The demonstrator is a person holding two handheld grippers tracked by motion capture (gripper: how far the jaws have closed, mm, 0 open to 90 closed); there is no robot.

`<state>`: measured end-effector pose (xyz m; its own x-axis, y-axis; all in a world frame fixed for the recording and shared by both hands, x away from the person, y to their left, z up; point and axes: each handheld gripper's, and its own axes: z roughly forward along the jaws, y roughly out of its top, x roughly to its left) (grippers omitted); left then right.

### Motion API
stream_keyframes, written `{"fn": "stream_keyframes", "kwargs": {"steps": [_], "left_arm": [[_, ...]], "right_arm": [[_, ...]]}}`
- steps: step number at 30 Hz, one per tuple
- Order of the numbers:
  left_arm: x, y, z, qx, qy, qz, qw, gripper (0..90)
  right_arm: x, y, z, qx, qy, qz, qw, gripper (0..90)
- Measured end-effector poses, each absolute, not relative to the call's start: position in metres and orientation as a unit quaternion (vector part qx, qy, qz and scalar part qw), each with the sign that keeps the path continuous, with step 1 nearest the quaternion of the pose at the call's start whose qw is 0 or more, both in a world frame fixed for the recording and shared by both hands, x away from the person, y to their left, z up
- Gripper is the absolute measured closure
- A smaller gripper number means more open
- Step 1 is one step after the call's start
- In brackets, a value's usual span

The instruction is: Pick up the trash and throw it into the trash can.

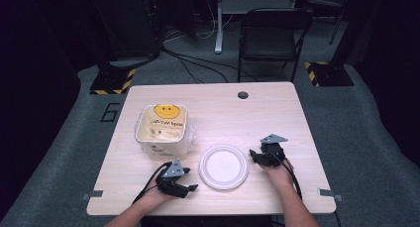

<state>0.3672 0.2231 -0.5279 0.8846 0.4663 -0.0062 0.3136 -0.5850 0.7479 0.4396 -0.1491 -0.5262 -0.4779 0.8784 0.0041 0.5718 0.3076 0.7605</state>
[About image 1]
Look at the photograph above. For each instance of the black folding chair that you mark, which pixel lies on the black folding chair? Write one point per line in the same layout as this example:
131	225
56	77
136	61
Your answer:
274	38

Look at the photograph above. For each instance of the person's right hand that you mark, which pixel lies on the person's right hand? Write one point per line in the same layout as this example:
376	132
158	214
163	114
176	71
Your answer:
280	175

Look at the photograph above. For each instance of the white desk frame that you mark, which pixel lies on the white desk frame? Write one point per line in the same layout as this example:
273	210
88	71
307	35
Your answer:
218	25

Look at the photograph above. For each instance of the white paper plate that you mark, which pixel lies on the white paper plate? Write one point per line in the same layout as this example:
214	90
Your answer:
223	167

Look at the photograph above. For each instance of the black yellow striped stand base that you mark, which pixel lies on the black yellow striped stand base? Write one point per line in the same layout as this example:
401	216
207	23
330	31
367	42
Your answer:
112	83
330	74

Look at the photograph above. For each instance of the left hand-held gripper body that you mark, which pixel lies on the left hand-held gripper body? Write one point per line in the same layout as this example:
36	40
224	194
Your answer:
172	174

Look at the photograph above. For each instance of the grey metal table bracket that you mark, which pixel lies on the grey metal table bracket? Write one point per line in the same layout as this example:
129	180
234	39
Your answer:
329	194
92	194

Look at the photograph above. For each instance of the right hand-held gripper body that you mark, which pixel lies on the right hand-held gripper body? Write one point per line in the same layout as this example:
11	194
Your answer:
273	147

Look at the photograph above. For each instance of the person's left hand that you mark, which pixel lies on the person's left hand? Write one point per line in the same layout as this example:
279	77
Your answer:
155	195

